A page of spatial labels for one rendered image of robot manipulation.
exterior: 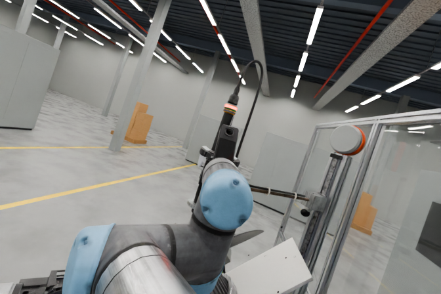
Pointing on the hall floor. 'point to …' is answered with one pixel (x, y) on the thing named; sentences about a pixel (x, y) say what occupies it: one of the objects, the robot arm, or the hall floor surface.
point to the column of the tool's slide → (340, 172)
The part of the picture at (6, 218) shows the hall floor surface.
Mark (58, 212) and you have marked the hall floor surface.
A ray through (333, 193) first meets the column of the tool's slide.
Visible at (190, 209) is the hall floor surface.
